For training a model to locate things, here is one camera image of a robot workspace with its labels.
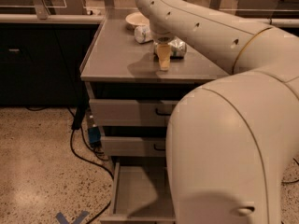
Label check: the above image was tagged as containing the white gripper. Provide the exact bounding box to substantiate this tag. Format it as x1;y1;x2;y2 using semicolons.
150;30;175;71

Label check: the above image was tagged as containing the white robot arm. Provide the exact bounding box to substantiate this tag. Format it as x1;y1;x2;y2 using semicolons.
135;0;299;224

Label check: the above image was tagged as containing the grey drawer cabinet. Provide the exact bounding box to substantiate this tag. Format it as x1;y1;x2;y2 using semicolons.
81;9;227;165

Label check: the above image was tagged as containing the top grey drawer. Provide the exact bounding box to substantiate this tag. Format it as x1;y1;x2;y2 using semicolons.
90;99;178;127

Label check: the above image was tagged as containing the grey drawer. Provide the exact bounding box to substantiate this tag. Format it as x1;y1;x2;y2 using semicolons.
101;136;165;157
100;161;176;224
90;99;178;127

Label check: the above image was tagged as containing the middle grey drawer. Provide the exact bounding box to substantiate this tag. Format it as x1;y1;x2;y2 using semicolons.
101;136;165;157

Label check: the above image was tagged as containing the bottom grey drawer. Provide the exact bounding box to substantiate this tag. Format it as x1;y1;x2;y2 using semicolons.
100;161;176;224

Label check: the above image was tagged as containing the white plastic bottle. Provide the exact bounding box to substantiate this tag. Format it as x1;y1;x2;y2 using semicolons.
135;25;152;44

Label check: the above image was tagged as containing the white bowl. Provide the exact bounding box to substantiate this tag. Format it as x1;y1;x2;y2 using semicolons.
125;12;150;29

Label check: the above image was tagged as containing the blue power box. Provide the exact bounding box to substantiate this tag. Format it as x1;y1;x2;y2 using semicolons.
88;127;101;147

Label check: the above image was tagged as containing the blue tape cross mark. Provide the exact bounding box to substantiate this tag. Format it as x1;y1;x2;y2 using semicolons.
55;211;89;224

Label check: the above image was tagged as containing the white horizontal rail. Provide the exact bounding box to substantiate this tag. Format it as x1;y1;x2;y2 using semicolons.
0;14;299;28

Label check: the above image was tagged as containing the black cable left floor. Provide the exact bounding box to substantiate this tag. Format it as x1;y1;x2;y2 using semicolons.
25;106;115;224

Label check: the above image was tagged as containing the black cable floor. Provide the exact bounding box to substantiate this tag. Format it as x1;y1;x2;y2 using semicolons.
281;158;299;185
25;106;115;224

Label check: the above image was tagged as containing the black cable right floor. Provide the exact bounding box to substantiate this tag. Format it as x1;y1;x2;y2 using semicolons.
281;158;299;185

